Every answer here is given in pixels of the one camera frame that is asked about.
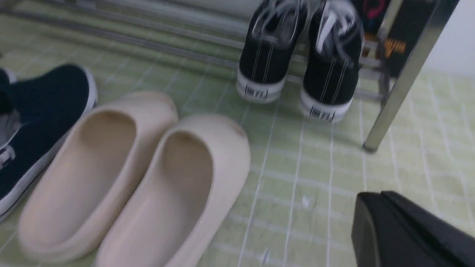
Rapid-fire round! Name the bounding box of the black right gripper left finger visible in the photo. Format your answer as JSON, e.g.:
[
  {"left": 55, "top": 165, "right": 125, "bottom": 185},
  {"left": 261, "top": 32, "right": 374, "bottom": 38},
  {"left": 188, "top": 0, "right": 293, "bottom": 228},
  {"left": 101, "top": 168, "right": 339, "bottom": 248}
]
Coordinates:
[{"left": 351, "top": 192, "right": 423, "bottom": 267}]

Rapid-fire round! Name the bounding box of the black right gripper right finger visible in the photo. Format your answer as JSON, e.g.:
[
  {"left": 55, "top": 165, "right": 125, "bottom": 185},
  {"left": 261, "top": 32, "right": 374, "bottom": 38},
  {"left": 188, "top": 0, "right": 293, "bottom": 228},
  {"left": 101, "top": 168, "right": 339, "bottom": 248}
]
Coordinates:
[{"left": 380, "top": 191, "right": 475, "bottom": 267}]

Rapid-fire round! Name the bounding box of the black canvas sneaker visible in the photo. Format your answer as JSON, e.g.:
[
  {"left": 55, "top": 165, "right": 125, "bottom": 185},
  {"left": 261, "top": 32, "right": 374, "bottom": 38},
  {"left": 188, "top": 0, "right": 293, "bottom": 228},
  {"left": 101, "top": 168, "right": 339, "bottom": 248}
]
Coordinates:
[
  {"left": 236, "top": 0, "right": 310, "bottom": 103},
  {"left": 300, "top": 0, "right": 364, "bottom": 123}
]

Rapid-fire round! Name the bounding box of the metal shoe rack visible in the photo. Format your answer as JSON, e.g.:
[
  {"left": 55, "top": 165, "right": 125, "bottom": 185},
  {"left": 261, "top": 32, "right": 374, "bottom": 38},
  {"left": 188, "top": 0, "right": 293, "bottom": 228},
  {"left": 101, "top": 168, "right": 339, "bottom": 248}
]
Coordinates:
[{"left": 1, "top": 0, "right": 458, "bottom": 153}]

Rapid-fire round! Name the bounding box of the green checkered tablecloth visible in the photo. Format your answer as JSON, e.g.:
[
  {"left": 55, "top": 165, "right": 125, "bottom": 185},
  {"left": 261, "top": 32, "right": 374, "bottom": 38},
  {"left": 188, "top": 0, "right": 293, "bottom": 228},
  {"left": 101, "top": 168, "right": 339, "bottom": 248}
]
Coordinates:
[{"left": 1, "top": 0, "right": 474, "bottom": 267}]

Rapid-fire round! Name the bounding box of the cream right foam slipper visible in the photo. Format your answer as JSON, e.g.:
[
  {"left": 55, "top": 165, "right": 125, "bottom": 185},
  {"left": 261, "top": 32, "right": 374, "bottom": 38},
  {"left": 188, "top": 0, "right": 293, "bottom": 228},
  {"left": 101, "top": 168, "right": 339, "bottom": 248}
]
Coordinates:
[{"left": 95, "top": 113, "right": 250, "bottom": 267}]

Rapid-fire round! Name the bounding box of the cream foam slipper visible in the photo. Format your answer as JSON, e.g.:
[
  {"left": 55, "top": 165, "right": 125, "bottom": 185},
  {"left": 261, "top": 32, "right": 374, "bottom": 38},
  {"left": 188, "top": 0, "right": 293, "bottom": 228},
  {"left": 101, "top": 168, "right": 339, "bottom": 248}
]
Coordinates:
[
  {"left": 95, "top": 113, "right": 250, "bottom": 267},
  {"left": 17, "top": 91, "right": 178, "bottom": 263}
]

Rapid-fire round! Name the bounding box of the cream left foam slipper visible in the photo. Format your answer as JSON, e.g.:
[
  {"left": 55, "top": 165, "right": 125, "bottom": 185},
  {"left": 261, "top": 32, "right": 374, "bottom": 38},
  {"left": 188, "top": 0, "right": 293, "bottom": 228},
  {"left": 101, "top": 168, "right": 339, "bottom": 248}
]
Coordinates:
[{"left": 17, "top": 91, "right": 178, "bottom": 263}]

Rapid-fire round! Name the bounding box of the navy right slip-on shoe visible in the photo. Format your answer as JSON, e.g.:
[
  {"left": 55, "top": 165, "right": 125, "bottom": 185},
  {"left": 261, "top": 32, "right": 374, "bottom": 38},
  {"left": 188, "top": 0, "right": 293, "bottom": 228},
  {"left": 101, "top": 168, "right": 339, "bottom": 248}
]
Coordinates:
[{"left": 0, "top": 63, "right": 98, "bottom": 220}]

